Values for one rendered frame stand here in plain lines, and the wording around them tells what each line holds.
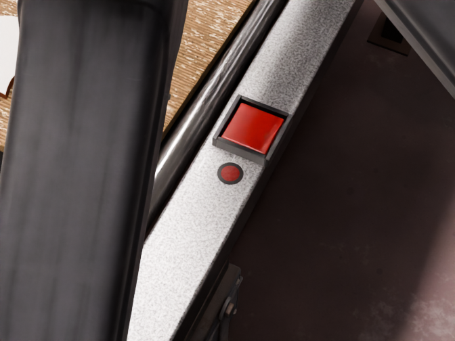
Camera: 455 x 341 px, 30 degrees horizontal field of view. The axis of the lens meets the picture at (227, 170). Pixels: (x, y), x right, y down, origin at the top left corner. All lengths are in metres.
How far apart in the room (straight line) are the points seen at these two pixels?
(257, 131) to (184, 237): 0.17
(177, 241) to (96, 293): 0.66
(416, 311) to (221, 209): 1.06
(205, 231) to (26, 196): 0.68
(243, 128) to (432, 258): 1.09
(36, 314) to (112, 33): 0.11
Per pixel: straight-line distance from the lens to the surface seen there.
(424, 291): 2.02
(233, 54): 1.13
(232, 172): 1.02
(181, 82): 1.08
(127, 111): 0.31
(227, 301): 1.03
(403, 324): 1.98
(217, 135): 1.03
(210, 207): 1.00
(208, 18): 1.15
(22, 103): 0.31
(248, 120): 1.05
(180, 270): 0.96
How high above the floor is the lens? 1.78
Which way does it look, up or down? 57 degrees down
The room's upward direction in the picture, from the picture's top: 3 degrees clockwise
